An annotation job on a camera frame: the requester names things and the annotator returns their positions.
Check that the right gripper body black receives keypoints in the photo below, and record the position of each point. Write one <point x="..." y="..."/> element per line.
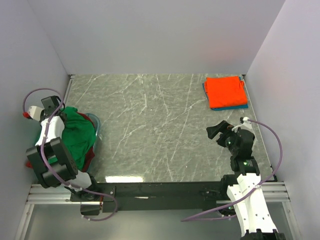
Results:
<point x="226" y="140"/>

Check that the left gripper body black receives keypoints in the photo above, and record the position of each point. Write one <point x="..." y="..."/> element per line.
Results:
<point x="43" y="114"/>

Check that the green t shirt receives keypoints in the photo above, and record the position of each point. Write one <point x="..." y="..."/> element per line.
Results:
<point x="78" y="137"/>

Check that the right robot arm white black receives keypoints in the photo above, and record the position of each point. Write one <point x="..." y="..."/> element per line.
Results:
<point x="244" y="186"/>

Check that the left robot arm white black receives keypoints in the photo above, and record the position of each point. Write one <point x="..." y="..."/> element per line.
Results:
<point x="64" y="147"/>

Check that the folded orange t shirt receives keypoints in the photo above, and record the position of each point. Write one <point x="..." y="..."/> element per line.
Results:
<point x="226" y="92"/>

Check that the clear blue plastic bin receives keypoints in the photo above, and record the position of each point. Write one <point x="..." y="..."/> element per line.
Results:
<point x="96" y="125"/>

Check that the dark red t shirt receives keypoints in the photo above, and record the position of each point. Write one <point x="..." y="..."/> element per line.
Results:
<point x="90" y="153"/>

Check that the black base crossbar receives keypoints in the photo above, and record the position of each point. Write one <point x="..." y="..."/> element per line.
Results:
<point x="152" y="196"/>

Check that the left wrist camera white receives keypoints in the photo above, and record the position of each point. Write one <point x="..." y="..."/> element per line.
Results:
<point x="33" y="113"/>

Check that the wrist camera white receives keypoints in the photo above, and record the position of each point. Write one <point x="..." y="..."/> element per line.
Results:
<point x="33" y="113"/>
<point x="245" y="124"/>

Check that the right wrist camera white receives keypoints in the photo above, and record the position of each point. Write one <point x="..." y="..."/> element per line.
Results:
<point x="245" y="124"/>

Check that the aluminium rail frame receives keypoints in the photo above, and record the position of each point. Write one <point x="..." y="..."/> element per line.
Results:
<point x="274" y="192"/>

